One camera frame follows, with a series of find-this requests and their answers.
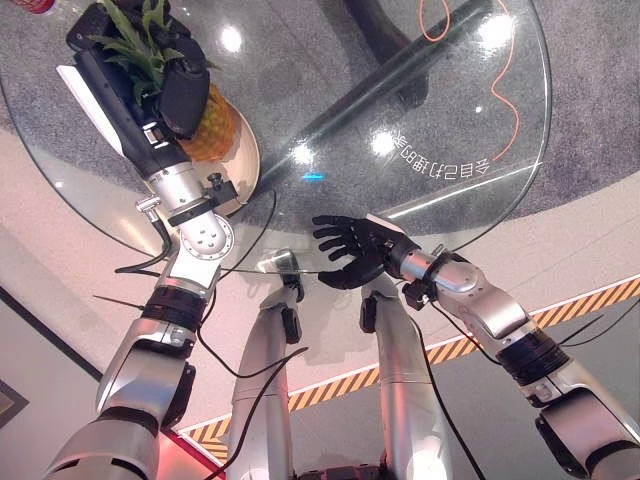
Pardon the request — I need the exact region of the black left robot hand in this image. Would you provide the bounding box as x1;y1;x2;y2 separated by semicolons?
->
56;0;212;179

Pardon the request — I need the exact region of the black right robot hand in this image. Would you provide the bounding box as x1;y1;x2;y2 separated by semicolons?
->
311;214;420;291

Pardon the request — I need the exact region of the yellow pineapple with green leaves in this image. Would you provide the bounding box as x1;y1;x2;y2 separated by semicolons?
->
87;0;239;164

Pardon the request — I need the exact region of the beige round plate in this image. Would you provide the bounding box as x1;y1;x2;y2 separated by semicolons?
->
144;107;263;219

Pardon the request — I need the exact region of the grey round rug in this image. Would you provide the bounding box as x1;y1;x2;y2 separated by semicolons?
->
0;0;640;221

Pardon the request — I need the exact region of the silver right robot leg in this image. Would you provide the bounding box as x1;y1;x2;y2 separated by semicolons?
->
359;273;457;480

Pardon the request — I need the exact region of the silver robot leg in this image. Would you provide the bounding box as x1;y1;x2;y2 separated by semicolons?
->
226;248;307;480
359;273;457;480

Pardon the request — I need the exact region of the silver left robot leg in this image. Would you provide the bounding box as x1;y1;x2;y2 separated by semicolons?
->
226;248;307;480

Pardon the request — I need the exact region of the red white can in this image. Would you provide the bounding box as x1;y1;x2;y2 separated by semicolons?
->
9;0;57;16

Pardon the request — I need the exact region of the black table base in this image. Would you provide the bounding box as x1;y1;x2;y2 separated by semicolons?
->
259;0;501;186

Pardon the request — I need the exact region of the yellow black hazard tape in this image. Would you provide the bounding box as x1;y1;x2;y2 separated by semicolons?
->
179;277;640;459

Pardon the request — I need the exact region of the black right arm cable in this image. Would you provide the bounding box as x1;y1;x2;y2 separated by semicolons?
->
422;294;474;480

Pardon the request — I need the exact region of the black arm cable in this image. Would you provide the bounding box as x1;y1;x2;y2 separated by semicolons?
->
422;294;474;480
195;294;310;480

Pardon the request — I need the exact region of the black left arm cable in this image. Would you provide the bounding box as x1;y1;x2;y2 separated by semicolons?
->
195;294;310;480

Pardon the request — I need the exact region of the orange cable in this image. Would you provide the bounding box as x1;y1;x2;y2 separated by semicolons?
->
417;0;522;162

